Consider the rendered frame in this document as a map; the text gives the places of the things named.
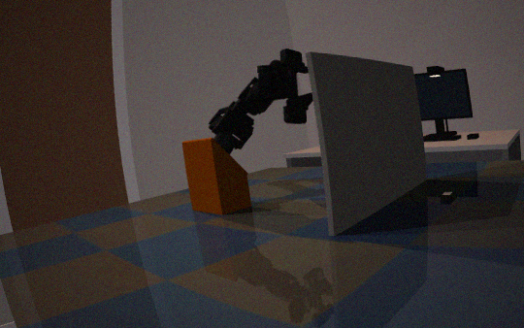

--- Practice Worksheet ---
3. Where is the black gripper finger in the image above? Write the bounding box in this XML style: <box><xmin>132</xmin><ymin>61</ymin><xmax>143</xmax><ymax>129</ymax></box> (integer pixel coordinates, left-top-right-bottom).
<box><xmin>290</xmin><ymin>93</ymin><xmax>313</xmax><ymax>110</ymax></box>
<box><xmin>287</xmin><ymin>59</ymin><xmax>308</xmax><ymax>74</ymax></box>

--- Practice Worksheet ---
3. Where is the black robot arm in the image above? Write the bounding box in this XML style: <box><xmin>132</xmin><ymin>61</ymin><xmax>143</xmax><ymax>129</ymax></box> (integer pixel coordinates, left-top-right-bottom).
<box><xmin>209</xmin><ymin>59</ymin><xmax>288</xmax><ymax>155</ymax></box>

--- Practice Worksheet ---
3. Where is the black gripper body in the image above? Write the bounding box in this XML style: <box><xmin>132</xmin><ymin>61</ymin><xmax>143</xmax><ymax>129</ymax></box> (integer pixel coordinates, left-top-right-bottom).
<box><xmin>265</xmin><ymin>49</ymin><xmax>307</xmax><ymax>124</ymax></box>

